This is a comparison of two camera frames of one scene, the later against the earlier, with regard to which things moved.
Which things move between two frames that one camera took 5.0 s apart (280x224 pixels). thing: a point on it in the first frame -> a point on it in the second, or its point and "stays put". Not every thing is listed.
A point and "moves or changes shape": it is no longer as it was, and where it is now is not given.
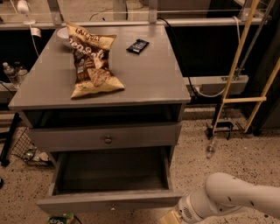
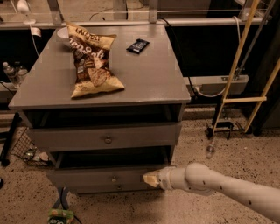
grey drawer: [116, 178] moves or changes shape
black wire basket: [25, 150] stays put
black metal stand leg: [6, 150] stays put
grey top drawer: [107, 136] stays put
